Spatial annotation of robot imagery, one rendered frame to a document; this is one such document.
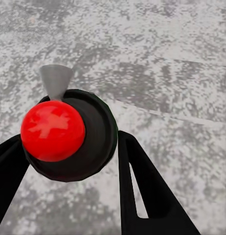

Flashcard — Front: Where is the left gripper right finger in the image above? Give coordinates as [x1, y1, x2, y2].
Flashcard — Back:
[117, 131, 201, 235]

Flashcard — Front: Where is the pesticide atomizer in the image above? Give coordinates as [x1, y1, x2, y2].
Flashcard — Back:
[20, 64, 118, 183]

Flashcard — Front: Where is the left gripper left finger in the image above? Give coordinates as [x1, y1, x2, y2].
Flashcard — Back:
[0, 134, 30, 223]

